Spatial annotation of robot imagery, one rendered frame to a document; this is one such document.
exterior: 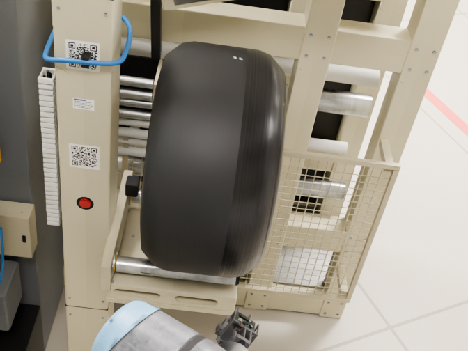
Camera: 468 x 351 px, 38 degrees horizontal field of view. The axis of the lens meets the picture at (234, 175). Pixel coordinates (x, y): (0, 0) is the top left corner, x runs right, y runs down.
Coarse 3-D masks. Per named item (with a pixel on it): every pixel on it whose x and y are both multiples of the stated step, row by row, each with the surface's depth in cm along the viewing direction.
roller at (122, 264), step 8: (120, 256) 187; (128, 256) 188; (120, 264) 185; (128, 264) 185; (136, 264) 185; (144, 264) 186; (152, 264) 186; (128, 272) 186; (136, 272) 186; (144, 272) 186; (152, 272) 186; (160, 272) 186; (168, 272) 186; (176, 272) 186; (192, 280) 187; (200, 280) 187; (208, 280) 187; (216, 280) 187; (224, 280) 187; (232, 280) 187
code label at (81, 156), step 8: (72, 144) 168; (72, 152) 169; (80, 152) 169; (88, 152) 169; (96, 152) 169; (72, 160) 171; (80, 160) 171; (88, 160) 171; (96, 160) 171; (88, 168) 172; (96, 168) 172
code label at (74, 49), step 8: (72, 40) 149; (72, 48) 150; (80, 48) 150; (88, 48) 150; (96, 48) 150; (72, 56) 152; (80, 56) 152; (96, 56) 151; (72, 64) 153; (80, 64) 153
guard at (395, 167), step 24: (288, 168) 224; (384, 168) 221; (384, 192) 229; (312, 216) 237; (360, 216) 237; (288, 240) 245; (312, 240) 246; (360, 240) 245; (264, 264) 254; (312, 264) 253; (360, 264) 251; (240, 288) 263; (264, 288) 263; (288, 288) 263; (336, 288) 262
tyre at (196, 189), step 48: (192, 48) 165; (240, 48) 171; (192, 96) 153; (240, 96) 154; (192, 144) 150; (240, 144) 151; (144, 192) 155; (192, 192) 151; (240, 192) 152; (144, 240) 164; (192, 240) 157; (240, 240) 157
